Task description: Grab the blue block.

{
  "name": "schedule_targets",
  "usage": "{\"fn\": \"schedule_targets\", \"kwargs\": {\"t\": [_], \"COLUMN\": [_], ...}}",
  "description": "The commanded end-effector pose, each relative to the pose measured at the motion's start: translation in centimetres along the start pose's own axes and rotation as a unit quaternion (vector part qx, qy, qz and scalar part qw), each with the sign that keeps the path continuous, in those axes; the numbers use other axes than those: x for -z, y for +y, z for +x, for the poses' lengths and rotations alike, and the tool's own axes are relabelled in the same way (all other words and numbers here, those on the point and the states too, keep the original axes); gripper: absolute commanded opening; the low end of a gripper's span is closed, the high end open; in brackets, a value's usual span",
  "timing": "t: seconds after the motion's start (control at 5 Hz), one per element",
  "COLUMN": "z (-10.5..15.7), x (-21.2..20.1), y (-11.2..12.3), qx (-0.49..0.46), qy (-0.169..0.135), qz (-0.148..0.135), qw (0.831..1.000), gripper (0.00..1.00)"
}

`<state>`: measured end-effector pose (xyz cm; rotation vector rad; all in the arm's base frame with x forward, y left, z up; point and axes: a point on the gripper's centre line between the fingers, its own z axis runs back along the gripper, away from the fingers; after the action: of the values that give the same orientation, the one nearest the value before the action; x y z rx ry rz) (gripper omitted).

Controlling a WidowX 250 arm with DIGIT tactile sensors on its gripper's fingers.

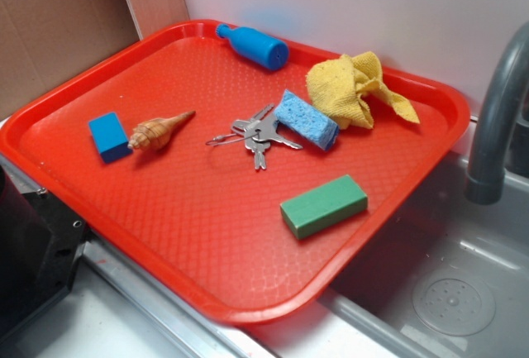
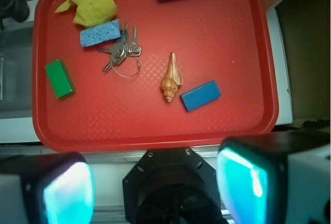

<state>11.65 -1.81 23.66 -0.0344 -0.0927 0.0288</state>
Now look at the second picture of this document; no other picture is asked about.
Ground golden conch shell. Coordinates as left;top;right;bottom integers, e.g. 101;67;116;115
160;52;184;102

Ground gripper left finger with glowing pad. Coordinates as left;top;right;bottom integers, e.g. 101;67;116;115
1;153;95;223

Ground silver key bunch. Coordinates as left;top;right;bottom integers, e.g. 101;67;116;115
97;22;142;78

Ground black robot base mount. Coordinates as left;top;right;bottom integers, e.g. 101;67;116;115
123;148;228;223

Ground green rectangular block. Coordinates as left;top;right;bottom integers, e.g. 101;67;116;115
44;59;75;99

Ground yellow cloth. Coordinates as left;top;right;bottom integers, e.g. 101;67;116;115
55;0;117;28

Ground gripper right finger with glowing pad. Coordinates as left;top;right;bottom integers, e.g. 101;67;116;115
216;130;330;223

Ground red plastic tray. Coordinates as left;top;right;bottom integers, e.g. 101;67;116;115
32;0;279;152

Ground blue sponge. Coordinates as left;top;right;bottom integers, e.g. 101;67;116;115
80;19;121;48

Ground blue rectangular block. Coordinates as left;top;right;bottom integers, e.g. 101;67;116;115
180;80;221;112

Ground black knob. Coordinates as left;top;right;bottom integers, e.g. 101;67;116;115
1;0;30;31

